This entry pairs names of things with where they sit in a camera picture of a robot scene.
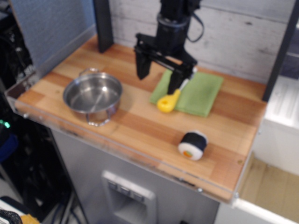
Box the clear acrylic table guard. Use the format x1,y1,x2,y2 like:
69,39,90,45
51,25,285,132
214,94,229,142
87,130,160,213
6,71,266,203

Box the yellow handled toy knife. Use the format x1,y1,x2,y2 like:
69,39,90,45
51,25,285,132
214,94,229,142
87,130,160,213
157,67,198,112

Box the green folded cloth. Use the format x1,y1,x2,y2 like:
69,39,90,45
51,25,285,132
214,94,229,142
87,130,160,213
149,70,224,117

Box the plush sushi roll toy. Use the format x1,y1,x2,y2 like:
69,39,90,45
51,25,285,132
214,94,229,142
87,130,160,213
178,130,208,161

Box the black vertical post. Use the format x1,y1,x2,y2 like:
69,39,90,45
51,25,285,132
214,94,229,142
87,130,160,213
262,0,299,102
93,0,114,53

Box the silver dispenser panel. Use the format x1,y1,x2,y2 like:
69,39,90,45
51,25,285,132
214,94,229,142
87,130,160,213
101,170,157,224

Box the stainless steel pot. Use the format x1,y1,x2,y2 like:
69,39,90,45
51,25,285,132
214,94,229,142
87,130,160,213
63,68,123,127

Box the black vertical post left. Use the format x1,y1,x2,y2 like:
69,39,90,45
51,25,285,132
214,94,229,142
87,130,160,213
93,0,114,53

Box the blue fabric panel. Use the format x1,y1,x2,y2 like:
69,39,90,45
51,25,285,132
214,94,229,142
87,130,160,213
9,0,96,77

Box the black vertical post right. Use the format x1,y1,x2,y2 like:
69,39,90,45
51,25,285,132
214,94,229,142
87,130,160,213
262,0,299,102

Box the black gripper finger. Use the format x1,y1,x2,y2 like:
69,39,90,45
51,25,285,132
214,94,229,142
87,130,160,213
167,70,185,94
135,50,152,80

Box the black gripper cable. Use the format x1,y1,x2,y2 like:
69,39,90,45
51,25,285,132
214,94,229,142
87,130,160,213
186,11,204,43

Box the white side cabinet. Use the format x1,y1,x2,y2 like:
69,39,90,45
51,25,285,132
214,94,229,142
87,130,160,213
215,76,299,224

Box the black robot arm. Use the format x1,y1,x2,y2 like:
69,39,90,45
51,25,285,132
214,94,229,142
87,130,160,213
135,0,200,95

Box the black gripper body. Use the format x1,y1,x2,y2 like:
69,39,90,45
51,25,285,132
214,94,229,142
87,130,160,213
135,16,197,71

